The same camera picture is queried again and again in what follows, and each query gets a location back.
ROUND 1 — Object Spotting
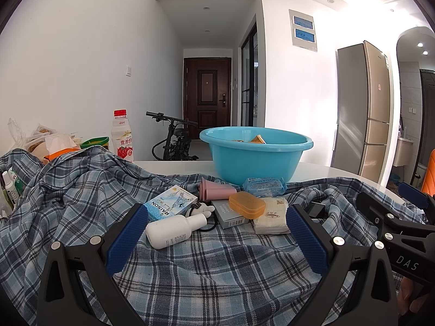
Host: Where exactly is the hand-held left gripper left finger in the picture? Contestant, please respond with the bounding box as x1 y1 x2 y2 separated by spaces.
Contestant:
37 204 150 326

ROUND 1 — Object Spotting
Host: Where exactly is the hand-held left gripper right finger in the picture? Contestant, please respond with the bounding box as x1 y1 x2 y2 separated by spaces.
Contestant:
286 204 398 326

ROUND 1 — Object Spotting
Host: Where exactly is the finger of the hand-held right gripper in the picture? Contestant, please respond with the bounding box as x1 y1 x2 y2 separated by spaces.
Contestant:
398 181 435 208
356 192 435 236

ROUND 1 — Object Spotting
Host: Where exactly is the white tissue packet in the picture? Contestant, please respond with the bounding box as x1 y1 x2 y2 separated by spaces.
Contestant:
251 197 292 235

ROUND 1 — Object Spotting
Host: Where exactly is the white plastic bottle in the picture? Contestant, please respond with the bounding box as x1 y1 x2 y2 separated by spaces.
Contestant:
145 214 208 249

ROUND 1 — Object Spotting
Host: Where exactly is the blue and white carton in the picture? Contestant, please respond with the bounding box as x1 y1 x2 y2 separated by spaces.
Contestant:
143 185 198 225

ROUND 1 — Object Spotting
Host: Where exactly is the orange translucent case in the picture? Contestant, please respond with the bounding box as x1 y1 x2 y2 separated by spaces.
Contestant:
228 191 266 220

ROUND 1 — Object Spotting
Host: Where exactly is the grey box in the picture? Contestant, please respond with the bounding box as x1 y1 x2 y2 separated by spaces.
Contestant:
211 199 250 230

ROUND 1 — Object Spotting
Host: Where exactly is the blue plastic basin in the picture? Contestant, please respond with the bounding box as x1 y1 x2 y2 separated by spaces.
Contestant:
199 127 313 184

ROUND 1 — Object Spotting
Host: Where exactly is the pink plastic cup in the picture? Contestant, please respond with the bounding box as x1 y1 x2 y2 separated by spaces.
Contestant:
208 183 240 202
199 177 225 202

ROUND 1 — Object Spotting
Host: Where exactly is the person's right hand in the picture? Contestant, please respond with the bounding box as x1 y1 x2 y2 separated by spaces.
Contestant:
397 275 429 317

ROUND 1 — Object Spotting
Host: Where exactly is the orange chair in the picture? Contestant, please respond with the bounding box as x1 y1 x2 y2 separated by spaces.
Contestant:
420 151 435 198

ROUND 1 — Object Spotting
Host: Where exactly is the small black box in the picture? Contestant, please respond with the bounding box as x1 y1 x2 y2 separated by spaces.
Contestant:
307 202 327 220

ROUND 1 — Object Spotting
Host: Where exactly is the beige sink cabinet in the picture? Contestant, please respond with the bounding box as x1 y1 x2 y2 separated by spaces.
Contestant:
394 136 413 167

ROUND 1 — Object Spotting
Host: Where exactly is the blue wet wipe packet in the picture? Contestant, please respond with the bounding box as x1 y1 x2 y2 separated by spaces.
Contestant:
243 177 287 198

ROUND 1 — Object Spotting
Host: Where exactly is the dark interior door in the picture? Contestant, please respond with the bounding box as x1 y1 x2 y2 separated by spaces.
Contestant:
409 69 435 187

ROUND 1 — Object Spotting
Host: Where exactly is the blue plaid cloth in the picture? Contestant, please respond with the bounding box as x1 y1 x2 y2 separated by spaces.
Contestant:
0 146 429 326

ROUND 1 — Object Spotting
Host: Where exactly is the red capped drink bottle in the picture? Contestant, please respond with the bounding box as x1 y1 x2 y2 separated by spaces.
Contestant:
111 109 135 163

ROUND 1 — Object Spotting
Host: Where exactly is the gold and silver refrigerator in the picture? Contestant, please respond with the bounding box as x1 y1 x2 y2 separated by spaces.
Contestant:
331 40 391 184

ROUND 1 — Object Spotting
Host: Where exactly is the green lidded jar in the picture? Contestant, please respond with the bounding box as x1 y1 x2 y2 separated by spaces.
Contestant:
80 136 110 152

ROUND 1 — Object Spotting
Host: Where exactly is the black bicycle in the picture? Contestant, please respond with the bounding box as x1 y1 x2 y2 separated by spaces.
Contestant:
146 111 199 161

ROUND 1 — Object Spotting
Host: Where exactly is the orange tissue box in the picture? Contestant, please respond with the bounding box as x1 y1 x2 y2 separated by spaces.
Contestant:
42 132 82 164

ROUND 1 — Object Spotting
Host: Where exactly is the green and white packet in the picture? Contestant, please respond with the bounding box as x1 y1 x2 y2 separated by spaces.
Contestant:
10 166 25 196

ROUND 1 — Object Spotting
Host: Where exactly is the white bottle green label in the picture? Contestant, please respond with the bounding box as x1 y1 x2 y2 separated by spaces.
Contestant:
2 171 19 211

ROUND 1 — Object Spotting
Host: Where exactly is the clear plastic food bag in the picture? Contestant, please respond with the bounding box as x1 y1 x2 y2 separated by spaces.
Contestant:
7 118 58 153

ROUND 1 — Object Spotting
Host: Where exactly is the brown entrance door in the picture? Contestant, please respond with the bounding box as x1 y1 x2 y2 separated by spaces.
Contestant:
184 58 232 140

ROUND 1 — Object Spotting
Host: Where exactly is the black framed glass door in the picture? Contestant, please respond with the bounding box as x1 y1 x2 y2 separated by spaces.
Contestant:
241 29 259 128

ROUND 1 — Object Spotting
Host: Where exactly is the black hair tie bunny charm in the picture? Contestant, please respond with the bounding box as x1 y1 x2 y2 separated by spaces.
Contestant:
185 202 218 233

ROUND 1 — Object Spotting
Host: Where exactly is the grey wall distribution panel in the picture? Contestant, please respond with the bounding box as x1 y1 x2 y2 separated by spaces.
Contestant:
289 9 318 51

